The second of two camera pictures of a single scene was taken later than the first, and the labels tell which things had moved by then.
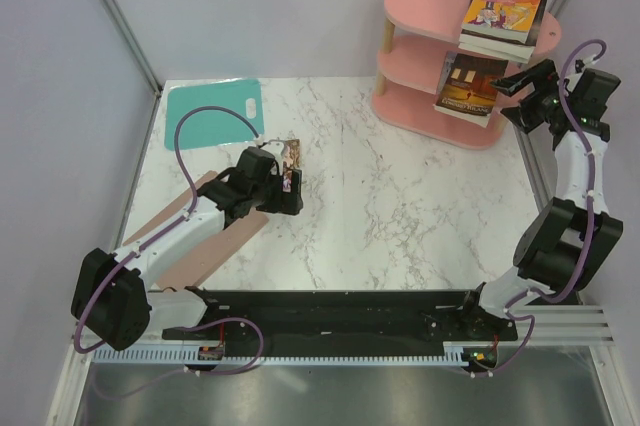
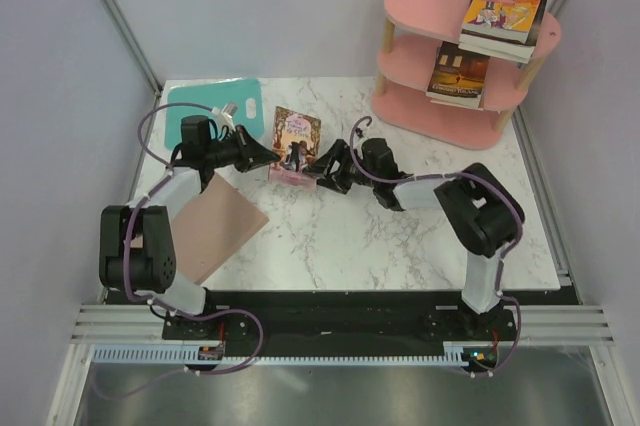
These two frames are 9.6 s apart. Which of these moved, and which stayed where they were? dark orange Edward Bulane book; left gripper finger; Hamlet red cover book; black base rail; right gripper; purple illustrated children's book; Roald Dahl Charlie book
Moved: Hamlet red cover book; purple illustrated children's book; dark orange Edward Bulane book; right gripper; left gripper finger
Stayed: black base rail; Roald Dahl Charlie book
